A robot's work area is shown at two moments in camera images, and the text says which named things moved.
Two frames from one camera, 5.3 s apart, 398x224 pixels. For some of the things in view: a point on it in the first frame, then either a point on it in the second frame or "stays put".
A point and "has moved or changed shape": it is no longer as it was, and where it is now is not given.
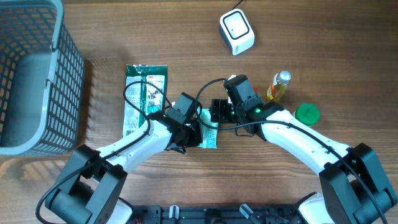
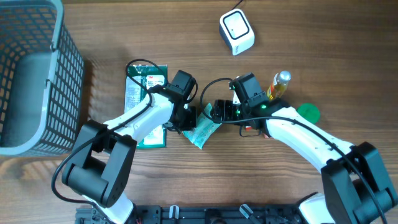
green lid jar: (308, 113) stays put
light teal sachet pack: (209, 129) has moved or changed shape
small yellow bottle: (280, 82) stays put
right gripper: (218, 109) stays put
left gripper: (196, 138) → (191, 122)
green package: (145, 94) stays put
